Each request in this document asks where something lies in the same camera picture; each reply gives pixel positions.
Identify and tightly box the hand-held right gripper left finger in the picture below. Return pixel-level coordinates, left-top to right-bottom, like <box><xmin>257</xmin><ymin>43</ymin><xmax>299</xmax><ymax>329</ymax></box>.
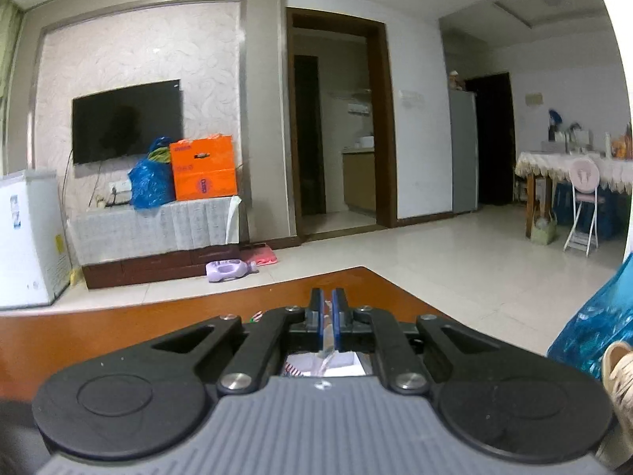
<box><xmin>143</xmin><ymin>288</ymin><xmax>324</xmax><ymax>397</ymax></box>

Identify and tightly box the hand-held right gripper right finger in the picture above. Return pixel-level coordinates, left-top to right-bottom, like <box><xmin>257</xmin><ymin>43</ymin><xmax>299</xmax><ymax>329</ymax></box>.
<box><xmin>332</xmin><ymin>288</ymin><xmax>515</xmax><ymax>397</ymax></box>

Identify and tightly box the grey cardboard box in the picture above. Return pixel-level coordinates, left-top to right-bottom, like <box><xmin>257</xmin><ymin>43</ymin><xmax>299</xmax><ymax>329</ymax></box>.
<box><xmin>283</xmin><ymin>350</ymin><xmax>373</xmax><ymax>378</ymax></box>

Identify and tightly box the pink floor cloth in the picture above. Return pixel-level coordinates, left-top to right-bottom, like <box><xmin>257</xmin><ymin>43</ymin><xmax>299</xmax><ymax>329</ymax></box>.
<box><xmin>239</xmin><ymin>243</ymin><xmax>280</xmax><ymax>268</ymax></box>

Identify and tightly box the purple detergent bottle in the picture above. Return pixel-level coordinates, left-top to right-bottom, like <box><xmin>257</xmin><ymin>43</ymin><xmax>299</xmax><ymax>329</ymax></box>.
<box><xmin>206</xmin><ymin>259</ymin><xmax>259</xmax><ymax>284</ymax></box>

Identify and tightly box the wooden kitchen cabinet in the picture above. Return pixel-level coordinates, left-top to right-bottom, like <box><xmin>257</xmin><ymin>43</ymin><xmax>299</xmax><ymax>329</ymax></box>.
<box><xmin>341</xmin><ymin>147</ymin><xmax>377</xmax><ymax>215</ymax></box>

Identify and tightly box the dark wooden tv cabinet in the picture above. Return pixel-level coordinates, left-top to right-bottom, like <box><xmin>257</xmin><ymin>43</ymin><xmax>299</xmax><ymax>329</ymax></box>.
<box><xmin>81</xmin><ymin>243</ymin><xmax>249</xmax><ymax>291</ymax></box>

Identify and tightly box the orange cardboard box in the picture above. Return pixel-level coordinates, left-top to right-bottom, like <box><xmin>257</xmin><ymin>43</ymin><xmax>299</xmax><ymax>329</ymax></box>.
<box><xmin>169</xmin><ymin>134</ymin><xmax>239</xmax><ymax>203</ymax></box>

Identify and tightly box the cloth covered tv cabinet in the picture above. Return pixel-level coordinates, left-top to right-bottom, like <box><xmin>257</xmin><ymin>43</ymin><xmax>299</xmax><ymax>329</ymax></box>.
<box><xmin>66</xmin><ymin>195</ymin><xmax>243</xmax><ymax>266</ymax></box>

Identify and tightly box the grey refrigerator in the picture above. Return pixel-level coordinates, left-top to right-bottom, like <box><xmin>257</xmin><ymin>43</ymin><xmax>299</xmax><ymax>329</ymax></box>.
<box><xmin>448</xmin><ymin>88</ymin><xmax>480</xmax><ymax>215</ymax></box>

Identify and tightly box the green basket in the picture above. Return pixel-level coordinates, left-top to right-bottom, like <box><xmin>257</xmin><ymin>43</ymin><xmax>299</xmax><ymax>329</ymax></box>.
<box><xmin>531</xmin><ymin>214</ymin><xmax>559</xmax><ymax>246</ymax></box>

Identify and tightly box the dining table with lace cloth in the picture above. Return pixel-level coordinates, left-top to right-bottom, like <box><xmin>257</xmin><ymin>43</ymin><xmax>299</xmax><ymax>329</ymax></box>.
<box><xmin>515</xmin><ymin>150</ymin><xmax>633</xmax><ymax>239</ymax></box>

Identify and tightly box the large blue plastic bag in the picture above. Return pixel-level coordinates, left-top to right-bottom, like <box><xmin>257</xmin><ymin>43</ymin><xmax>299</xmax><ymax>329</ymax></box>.
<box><xmin>546</xmin><ymin>251</ymin><xmax>633</xmax><ymax>383</ymax></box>

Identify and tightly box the pink folding chair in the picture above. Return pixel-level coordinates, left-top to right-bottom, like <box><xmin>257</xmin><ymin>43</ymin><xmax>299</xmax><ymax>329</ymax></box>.
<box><xmin>563</xmin><ymin>160</ymin><xmax>607</xmax><ymax>257</ymax></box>

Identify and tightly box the person's beige shoe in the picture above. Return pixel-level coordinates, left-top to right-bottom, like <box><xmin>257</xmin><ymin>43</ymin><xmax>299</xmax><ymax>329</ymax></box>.
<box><xmin>595</xmin><ymin>340</ymin><xmax>633</xmax><ymax>472</ymax></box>

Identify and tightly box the white chest freezer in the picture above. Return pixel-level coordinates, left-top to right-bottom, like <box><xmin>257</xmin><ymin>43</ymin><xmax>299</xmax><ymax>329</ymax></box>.
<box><xmin>0</xmin><ymin>169</ymin><xmax>73</xmax><ymax>310</ymax></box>

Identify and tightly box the green curtain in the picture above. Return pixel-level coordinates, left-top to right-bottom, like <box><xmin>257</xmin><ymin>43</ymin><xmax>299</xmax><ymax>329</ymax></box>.
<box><xmin>0</xmin><ymin>0</ymin><xmax>24</xmax><ymax>175</ymax></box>

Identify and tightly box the black wall television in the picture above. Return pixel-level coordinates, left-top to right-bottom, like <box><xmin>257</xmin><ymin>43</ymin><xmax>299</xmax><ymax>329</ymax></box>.
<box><xmin>71</xmin><ymin>78</ymin><xmax>183</xmax><ymax>165</ymax></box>

